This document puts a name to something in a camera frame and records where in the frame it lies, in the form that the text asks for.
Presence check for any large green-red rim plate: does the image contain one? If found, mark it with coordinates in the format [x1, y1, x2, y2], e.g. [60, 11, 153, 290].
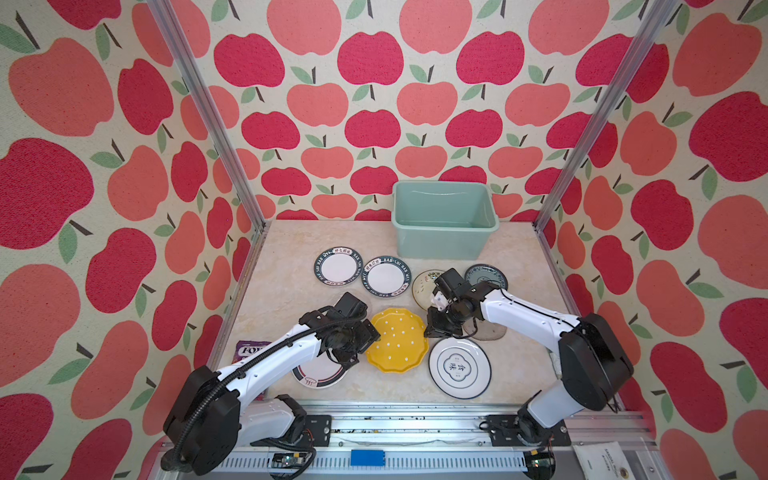
[292, 354, 347, 389]

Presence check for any cream floral plate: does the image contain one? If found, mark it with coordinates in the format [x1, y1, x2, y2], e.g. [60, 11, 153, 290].
[412, 269, 444, 311]

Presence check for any black corrugated cable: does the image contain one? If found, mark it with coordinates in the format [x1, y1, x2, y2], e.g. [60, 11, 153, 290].
[160, 323, 337, 480]

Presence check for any yellow dotted plate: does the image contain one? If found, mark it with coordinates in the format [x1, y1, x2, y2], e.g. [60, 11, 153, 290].
[366, 308, 429, 374]

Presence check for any grey glass plate right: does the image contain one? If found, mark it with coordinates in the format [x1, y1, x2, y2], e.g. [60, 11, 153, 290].
[463, 318, 507, 341]

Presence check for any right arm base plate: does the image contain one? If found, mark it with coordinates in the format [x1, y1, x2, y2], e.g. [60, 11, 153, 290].
[479, 414, 572, 448]

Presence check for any white teal-ring plate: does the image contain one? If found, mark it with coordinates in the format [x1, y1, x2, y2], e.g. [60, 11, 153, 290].
[429, 338, 492, 400]

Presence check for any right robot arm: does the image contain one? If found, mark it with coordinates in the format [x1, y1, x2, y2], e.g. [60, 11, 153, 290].
[424, 268, 634, 445]

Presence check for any blue patterned small plate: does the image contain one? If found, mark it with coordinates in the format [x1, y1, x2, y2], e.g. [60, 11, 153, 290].
[464, 263, 509, 290]

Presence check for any green plastic bin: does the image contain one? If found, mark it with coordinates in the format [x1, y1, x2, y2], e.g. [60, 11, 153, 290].
[391, 180, 500, 260]

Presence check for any right aluminium frame post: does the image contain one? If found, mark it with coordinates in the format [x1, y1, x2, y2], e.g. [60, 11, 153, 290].
[533, 0, 675, 237]

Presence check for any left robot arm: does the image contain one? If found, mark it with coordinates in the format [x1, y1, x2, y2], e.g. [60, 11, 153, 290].
[160, 293, 380, 478]

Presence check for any small green-rim plate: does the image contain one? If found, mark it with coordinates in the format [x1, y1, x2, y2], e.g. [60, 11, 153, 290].
[313, 246, 363, 286]
[362, 255, 413, 298]

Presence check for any left aluminium frame post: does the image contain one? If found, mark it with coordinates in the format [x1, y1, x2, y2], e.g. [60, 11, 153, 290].
[148, 1, 267, 235]

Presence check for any blue block on rail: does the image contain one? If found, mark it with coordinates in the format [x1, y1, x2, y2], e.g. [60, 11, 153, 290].
[350, 449, 386, 468]

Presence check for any aluminium frame post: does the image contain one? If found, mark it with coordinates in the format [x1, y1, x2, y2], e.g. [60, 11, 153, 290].
[533, 0, 675, 237]
[148, 1, 267, 235]

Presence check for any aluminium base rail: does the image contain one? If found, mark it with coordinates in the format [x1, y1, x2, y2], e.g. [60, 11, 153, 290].
[146, 395, 673, 480]

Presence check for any purple candy bag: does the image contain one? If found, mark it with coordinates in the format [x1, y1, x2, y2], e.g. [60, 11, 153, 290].
[233, 340, 270, 363]

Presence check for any white paper sheet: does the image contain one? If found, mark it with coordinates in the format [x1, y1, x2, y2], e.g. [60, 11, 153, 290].
[573, 442, 635, 480]

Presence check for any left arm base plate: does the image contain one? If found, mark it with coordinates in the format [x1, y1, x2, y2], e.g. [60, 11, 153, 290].
[260, 415, 333, 450]

